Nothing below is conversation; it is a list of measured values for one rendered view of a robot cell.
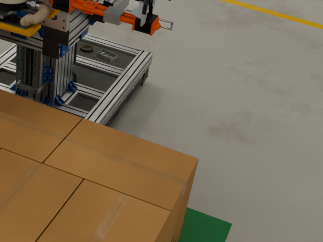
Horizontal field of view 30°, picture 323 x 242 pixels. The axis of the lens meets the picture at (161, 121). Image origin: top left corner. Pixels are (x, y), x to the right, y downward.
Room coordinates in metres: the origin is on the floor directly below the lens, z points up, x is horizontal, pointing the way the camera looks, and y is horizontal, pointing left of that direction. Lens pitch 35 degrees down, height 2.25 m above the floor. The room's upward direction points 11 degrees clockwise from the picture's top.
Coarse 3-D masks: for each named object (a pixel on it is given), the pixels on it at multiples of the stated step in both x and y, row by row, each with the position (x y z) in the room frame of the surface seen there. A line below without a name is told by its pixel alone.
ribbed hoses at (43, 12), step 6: (48, 0) 2.35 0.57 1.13; (42, 6) 2.23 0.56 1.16; (48, 6) 2.25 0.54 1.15; (42, 12) 2.19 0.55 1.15; (48, 12) 2.22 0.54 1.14; (24, 18) 2.16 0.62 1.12; (30, 18) 2.15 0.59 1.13; (36, 18) 2.16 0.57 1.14; (42, 18) 2.17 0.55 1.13; (24, 24) 2.16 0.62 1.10
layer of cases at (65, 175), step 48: (0, 96) 2.42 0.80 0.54; (0, 144) 2.06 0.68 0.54; (48, 144) 2.12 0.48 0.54; (96, 144) 2.19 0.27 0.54; (144, 144) 2.26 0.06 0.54; (0, 192) 1.76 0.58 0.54; (48, 192) 1.81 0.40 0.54; (96, 192) 1.87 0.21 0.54; (144, 192) 1.93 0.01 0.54; (0, 240) 1.52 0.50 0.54; (48, 240) 1.56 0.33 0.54; (96, 240) 1.61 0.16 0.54; (144, 240) 1.65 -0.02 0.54
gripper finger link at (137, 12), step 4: (140, 4) 2.15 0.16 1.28; (148, 4) 2.14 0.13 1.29; (136, 8) 2.14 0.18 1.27; (140, 8) 2.14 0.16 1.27; (148, 8) 2.15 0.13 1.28; (132, 12) 2.14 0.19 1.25; (136, 12) 2.14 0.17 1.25; (140, 12) 2.13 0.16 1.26; (140, 16) 2.13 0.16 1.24; (144, 16) 2.12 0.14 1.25; (144, 20) 2.12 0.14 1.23; (140, 24) 2.13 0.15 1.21
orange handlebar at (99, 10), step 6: (78, 0) 2.25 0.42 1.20; (84, 0) 2.25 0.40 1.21; (90, 0) 2.25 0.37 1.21; (72, 6) 2.21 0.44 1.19; (78, 6) 2.20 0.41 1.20; (84, 6) 2.19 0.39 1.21; (90, 6) 2.20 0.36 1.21; (96, 6) 2.23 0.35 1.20; (102, 6) 2.23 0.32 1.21; (84, 12) 2.19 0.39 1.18; (90, 12) 2.20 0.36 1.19; (96, 12) 2.18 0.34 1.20; (102, 12) 2.18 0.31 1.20; (126, 12) 2.21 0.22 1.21; (120, 18) 2.16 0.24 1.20; (126, 18) 2.16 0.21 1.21; (132, 18) 2.19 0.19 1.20; (156, 24) 2.15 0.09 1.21
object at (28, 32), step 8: (8, 16) 2.22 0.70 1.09; (16, 16) 2.19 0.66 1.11; (0, 24) 2.15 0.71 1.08; (8, 24) 2.16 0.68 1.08; (16, 24) 2.16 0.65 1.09; (32, 24) 2.19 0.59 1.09; (40, 24) 2.21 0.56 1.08; (16, 32) 2.13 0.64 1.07; (24, 32) 2.13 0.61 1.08; (32, 32) 2.14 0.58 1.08
